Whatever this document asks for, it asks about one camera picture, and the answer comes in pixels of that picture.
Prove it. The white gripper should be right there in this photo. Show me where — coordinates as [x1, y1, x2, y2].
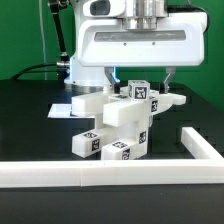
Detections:
[77, 12, 207, 94]

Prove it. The small tagged cube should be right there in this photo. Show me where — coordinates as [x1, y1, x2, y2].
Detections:
[128, 80, 150, 101]

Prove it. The white chair seat part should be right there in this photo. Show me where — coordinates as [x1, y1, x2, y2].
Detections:
[93, 113, 151, 158]

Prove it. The white chair back frame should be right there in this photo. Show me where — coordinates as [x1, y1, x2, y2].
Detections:
[71, 85, 188, 128]

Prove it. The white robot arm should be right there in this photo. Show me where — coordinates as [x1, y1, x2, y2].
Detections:
[67, 0, 210, 93]

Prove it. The white U-shaped fence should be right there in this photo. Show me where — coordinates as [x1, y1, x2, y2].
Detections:
[0, 127, 224, 188]

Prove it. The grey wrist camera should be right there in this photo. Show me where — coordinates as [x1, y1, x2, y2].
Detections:
[83, 0, 125, 17]

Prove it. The white marker base plate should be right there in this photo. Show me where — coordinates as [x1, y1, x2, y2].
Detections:
[48, 104, 94, 119]

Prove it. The black cable bundle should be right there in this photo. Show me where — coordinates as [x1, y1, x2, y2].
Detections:
[9, 63, 69, 81]

